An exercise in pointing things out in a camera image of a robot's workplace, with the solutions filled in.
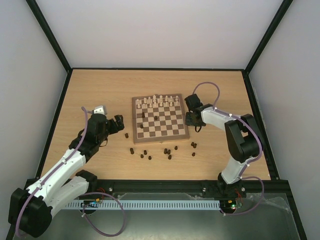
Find purple cable loop front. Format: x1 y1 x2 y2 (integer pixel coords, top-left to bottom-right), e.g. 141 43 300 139
81 191 127 236

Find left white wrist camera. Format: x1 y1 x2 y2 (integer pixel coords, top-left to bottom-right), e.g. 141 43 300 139
93 105 107 115

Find wooden chess board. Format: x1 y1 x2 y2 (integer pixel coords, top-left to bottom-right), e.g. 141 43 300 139
132 94 190 144

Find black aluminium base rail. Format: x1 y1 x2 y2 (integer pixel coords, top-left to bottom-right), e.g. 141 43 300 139
75 170 290 200

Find light pieces back rows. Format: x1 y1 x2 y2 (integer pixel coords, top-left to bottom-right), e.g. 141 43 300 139
132 93 182 110

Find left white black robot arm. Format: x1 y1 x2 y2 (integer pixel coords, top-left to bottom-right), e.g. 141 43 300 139
8 113 125 238

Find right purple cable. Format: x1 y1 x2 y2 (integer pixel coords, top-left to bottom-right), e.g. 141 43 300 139
193 81 265 216

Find white slotted cable duct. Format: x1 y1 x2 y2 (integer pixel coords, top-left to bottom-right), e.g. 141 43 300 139
64 200 221 211

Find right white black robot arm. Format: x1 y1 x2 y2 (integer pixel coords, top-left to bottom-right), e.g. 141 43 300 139
184 94 264 197

